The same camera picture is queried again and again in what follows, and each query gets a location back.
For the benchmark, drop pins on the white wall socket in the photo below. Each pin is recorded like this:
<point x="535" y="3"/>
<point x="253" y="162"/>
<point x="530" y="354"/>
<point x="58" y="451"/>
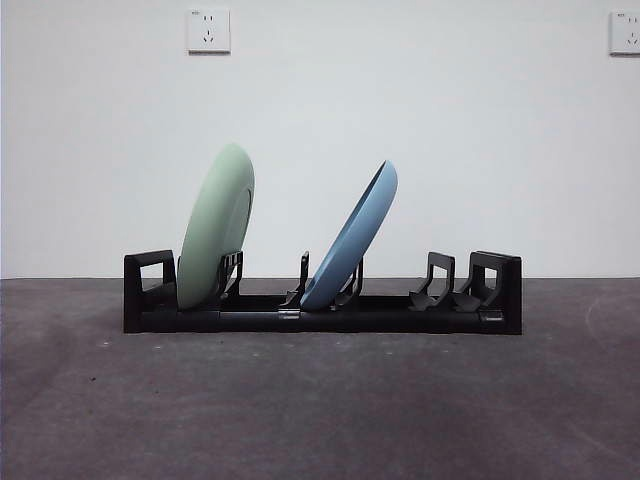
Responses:
<point x="626" y="34"/>
<point x="209" y="31"/>

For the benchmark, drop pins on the green round plate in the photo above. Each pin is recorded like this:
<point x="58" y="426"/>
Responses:
<point x="210" y="225"/>

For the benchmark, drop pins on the blue round plate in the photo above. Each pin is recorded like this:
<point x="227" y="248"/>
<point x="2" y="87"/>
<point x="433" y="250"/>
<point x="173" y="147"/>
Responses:
<point x="350" y="240"/>

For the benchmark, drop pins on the black plastic plate rack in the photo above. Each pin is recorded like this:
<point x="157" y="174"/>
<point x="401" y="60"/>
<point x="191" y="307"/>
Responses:
<point x="400" y="320"/>

